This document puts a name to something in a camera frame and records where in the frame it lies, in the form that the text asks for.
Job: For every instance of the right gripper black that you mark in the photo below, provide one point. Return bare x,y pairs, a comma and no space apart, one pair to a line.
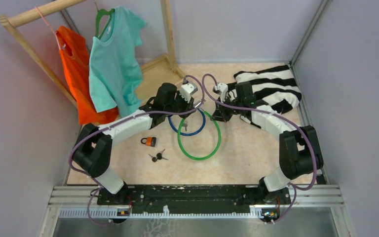
219,114

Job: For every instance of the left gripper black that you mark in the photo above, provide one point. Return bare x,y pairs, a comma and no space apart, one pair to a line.
187,107

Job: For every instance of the silver blue lock keys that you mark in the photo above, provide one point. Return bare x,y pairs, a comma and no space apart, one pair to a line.
185,127

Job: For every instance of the orange padlock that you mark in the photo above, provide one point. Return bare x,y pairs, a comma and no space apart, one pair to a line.
149,141

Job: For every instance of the black keys bunch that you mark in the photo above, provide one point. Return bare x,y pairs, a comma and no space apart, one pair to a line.
158,156

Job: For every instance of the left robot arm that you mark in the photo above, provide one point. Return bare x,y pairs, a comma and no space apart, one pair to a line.
93,148

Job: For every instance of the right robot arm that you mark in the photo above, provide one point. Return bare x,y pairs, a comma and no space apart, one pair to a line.
299,148

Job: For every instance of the wooden clothes rack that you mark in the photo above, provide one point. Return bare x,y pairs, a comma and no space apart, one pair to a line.
156,55

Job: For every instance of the black white striped cloth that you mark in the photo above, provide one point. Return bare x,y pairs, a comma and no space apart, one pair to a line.
275,86

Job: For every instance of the teal t-shirt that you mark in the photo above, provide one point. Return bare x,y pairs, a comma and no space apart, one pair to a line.
114,73

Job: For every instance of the orange garment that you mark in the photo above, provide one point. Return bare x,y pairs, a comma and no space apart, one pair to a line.
75,62

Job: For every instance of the pink hanger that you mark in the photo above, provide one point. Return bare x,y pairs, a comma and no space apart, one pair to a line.
54,32

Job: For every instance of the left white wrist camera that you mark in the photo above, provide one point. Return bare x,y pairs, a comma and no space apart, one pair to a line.
187,90

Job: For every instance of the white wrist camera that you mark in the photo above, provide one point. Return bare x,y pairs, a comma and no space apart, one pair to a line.
222,90
187,90

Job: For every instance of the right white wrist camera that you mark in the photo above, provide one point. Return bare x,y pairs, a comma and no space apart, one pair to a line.
222,90

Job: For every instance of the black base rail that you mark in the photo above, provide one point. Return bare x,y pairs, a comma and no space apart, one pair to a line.
193,199

